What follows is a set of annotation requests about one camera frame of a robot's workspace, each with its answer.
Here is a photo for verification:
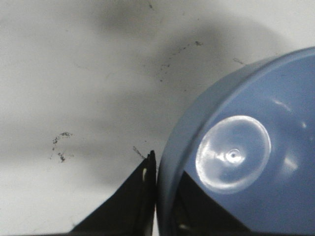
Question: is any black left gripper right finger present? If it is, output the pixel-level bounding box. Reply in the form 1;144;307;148
175;172;251;236

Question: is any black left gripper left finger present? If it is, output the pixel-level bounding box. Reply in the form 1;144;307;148
71;150;157;236

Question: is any light blue bowl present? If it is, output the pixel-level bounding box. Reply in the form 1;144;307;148
157;47;315;236

